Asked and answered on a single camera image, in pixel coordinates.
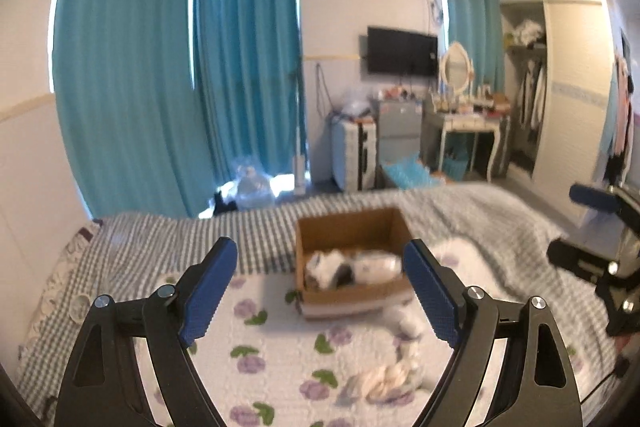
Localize blue patterned storage box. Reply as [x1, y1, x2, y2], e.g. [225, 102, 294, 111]
[381, 154, 442, 191]

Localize black wall television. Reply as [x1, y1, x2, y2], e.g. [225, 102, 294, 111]
[366, 25, 440, 78]

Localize lace-edged pillow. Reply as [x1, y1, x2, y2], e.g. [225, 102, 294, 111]
[19, 219, 108, 360]

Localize small white soft toy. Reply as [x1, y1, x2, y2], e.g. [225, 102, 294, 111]
[384, 304, 427, 341]

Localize clear plastic bag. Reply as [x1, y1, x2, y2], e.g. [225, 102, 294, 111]
[339, 89, 377, 121]

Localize grey checked bed sheet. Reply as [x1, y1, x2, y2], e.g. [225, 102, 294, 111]
[15, 182, 621, 390]

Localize light blue suitcase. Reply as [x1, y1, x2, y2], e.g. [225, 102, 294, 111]
[331, 119, 379, 193]

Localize narrow teal curtain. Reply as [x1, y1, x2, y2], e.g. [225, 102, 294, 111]
[436, 0, 506, 94]

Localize purple floral white blanket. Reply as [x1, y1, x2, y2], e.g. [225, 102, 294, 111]
[134, 271, 587, 427]

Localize wide teal curtain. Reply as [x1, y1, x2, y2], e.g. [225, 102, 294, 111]
[51, 0, 217, 219]

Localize small black object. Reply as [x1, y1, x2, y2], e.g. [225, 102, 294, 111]
[212, 191, 239, 216]

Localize blue plastic basket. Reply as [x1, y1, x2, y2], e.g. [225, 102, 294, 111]
[442, 156, 471, 183]

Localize pastel hanging clothes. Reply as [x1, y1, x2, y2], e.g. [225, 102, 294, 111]
[599, 29, 640, 184]

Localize white clothes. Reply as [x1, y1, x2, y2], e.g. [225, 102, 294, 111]
[305, 249, 357, 292]

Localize brown cardboard box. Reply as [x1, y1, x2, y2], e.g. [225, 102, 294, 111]
[294, 207, 417, 319]

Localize white plastic-wrapped soft pack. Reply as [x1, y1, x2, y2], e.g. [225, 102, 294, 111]
[350, 252, 404, 285]

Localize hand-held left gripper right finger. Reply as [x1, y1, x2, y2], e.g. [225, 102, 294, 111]
[402, 238, 584, 427]

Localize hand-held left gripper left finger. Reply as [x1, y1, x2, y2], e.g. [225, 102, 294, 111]
[52, 236, 239, 427]

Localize white wardrobe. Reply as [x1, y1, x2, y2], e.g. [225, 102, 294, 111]
[499, 0, 617, 229]

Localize clear plastic water jug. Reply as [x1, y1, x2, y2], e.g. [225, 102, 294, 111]
[234, 163, 279, 210]

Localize cream cloth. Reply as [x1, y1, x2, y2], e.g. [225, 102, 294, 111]
[344, 359, 427, 404]

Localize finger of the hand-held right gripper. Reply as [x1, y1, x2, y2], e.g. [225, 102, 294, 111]
[546, 237, 640, 338]
[569, 183, 640, 238]

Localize folded items on wardrobe shelf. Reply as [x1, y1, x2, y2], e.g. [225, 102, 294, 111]
[509, 19, 547, 48]

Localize white oval vanity mirror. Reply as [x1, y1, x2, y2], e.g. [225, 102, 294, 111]
[438, 40, 475, 96]

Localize hanging clothes in wardrobe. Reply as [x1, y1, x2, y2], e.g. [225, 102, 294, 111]
[515, 58, 549, 134]

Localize white dressing table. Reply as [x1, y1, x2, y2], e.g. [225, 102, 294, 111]
[421, 93, 512, 181]

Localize grey mini fridge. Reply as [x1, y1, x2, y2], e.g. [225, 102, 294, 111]
[376, 99, 424, 168]

